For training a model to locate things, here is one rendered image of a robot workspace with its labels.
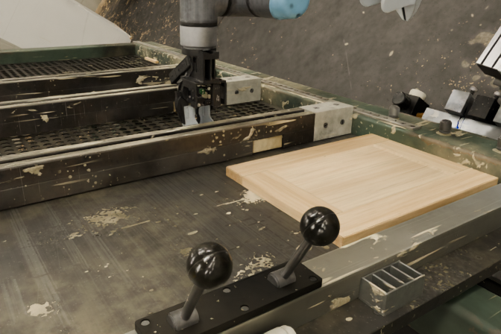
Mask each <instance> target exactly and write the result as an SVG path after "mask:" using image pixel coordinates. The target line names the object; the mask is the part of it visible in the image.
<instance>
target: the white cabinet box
mask: <svg viewBox="0 0 501 334"><path fill-rule="evenodd" d="M0 38H2V39H3V40H6V41H8V42H10V43H12V44H14V45H17V46H19V47H20V48H44V47H58V46H71V45H98V44H112V43H126V42H130V41H131V39H132V37H131V36H130V35H129V34H127V33H126V32H124V31H123V30H122V29H121V28H119V27H118V26H117V25H115V24H114V23H112V22H111V21H109V20H107V19H105V18H104V17H102V16H100V15H98V14H97V13H95V12H94V11H92V10H90V9H89V8H87V7H85V6H83V5H82V4H80V3H78V2H77V1H75V0H0Z"/></svg>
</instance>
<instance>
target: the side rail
mask: <svg viewBox="0 0 501 334"><path fill-rule="evenodd" d="M135 46H136V45H135V44H132V43H129V42H126V43H112V44H98V45H71V46H58V47H44V48H17V49H3V50H0V65H2V64H13V63H33V62H45V61H55V60H77V59H87V58H98V57H119V56H130V55H136V51H135Z"/></svg>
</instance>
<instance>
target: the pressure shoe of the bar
mask: <svg viewBox="0 0 501 334"><path fill-rule="evenodd" d="M279 147H282V135H280V136H273V137H269V138H265V139H258V140H254V141H253V153H256V152H260V151H266V150H270V149H273V148H279Z"/></svg>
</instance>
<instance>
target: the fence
mask: <svg viewBox="0 0 501 334"><path fill-rule="evenodd" d="M500 227H501V183H500V184H497V185H495V186H492V187H490V188H488V189H485V190H482V191H481V192H477V193H475V194H473V195H470V196H467V197H466V198H462V199H460V200H458V201H455V202H452V203H451V204H448V205H445V206H443V207H440V208H437V209H434V210H433V211H430V212H427V213H425V214H423V215H419V216H418V217H415V218H412V219H410V220H408V221H404V222H403V223H400V224H397V225H395V226H393V227H389V228H388V229H385V230H382V231H380V232H378V233H375V234H373V235H370V236H367V237H365V238H363V239H360V240H358V241H355V242H352V243H350V244H348V245H345V246H343V247H340V248H337V249H335V250H332V251H330V252H328V253H325V254H322V255H320V256H317V257H315V258H313V259H310V260H307V261H305V262H302V264H303V265H305V266H306V267H307V268H309V269H310V270H311V271H313V272H314V273H316V274H317V275H318V276H319V277H321V278H322V287H320V288H319V289H316V290H314V291H312V292H309V293H307V294H305V295H303V296H300V297H298V298H296V299H294V300H291V301H289V302H288V303H284V304H283V305H281V306H278V307H276V308H274V309H271V310H269V311H267V312H264V313H262V314H261V315H257V316H256V317H254V318H252V319H249V320H247V321H245V322H242V323H240V324H238V325H236V326H234V327H231V328H230V329H227V330H225V331H223V332H221V333H218V334H263V333H266V332H268V331H270V330H272V329H274V328H276V327H281V326H282V325H286V326H288V327H291V328H292V329H295V328H297V327H299V326H301V325H303V324H305V323H308V322H310V321H312V320H314V319H316V318H318V317H320V316H322V315H324V314H326V313H328V312H330V311H332V310H334V309H336V308H338V307H340V306H342V305H344V304H346V303H348V302H350V301H352V300H354V299H356V298H358V297H359V288H360V283H361V278H362V277H364V276H366V275H368V274H370V273H372V272H375V271H377V270H379V269H381V268H383V267H385V266H387V265H390V264H391V263H393V262H396V261H398V260H400V261H401V262H402V263H404V264H406V265H407V266H409V267H411V268H413V269H416V268H419V267H421V266H422V265H425V264H427V263H429V262H431V261H433V260H435V259H437V258H439V257H441V256H443V255H445V254H447V253H449V252H451V251H454V250H455V249H457V248H460V247H461V246H463V245H466V244H467V243H469V242H472V241H473V240H475V239H478V238H479V237H481V236H484V235H486V234H488V233H490V232H492V231H494V230H496V229H498V228H500Z"/></svg>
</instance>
